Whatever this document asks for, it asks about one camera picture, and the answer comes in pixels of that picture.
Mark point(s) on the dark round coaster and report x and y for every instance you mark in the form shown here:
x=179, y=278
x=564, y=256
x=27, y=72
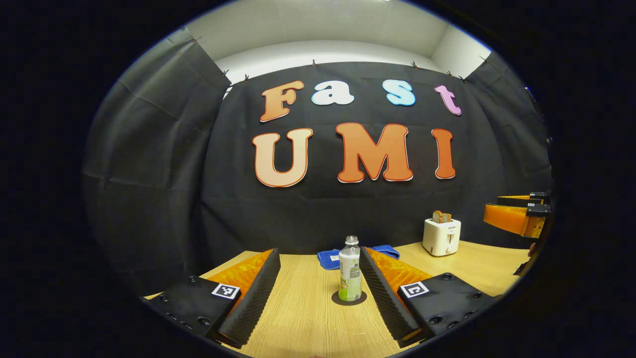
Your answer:
x=363, y=298

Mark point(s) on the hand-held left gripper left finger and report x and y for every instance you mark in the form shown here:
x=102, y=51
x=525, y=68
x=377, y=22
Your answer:
x=256, y=298

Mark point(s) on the clear water bottle green label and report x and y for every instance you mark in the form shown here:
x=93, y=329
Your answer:
x=350, y=273

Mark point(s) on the cream toaster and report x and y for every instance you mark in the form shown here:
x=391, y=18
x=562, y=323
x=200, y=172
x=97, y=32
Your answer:
x=441, y=238

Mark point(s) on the toasted bread slice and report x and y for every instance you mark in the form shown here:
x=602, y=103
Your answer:
x=437, y=217
x=446, y=218

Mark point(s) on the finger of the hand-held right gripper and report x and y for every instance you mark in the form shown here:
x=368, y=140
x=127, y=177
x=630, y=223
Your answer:
x=504, y=216
x=516, y=201

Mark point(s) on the blue towel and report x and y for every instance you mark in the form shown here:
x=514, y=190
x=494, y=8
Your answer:
x=328, y=259

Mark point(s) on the black backdrop cloth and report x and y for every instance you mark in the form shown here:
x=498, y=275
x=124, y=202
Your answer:
x=164, y=174

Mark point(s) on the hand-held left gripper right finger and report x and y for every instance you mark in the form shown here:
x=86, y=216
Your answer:
x=381, y=298

